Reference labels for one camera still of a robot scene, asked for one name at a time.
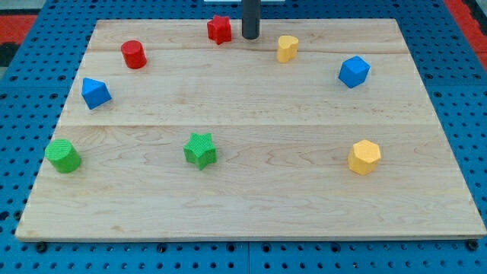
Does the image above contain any red cylinder block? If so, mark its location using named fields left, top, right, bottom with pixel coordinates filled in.
left=121, top=40, right=147, bottom=69

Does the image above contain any red star block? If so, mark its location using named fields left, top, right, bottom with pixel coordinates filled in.
left=207, top=15, right=232, bottom=45

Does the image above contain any blue cube block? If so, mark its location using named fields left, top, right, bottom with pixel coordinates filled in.
left=339, top=56, right=371, bottom=88

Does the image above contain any yellow heart block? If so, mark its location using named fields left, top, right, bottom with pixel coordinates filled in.
left=276, top=35, right=299, bottom=63

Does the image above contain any green cylinder block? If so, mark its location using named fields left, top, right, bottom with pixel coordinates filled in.
left=45, top=139, right=81, bottom=174

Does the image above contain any blue triangular block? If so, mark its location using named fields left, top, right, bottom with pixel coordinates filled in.
left=81, top=78, right=112, bottom=110

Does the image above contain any light wooden board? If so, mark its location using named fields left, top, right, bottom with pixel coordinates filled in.
left=15, top=19, right=486, bottom=242

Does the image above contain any yellow hexagon block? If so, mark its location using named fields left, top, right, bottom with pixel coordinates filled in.
left=347, top=139, right=381, bottom=175

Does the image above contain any green star block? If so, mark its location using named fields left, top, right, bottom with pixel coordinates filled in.
left=183, top=132, right=217, bottom=170

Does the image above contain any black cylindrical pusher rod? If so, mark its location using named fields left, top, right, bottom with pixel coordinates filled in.
left=241, top=0, right=261, bottom=40

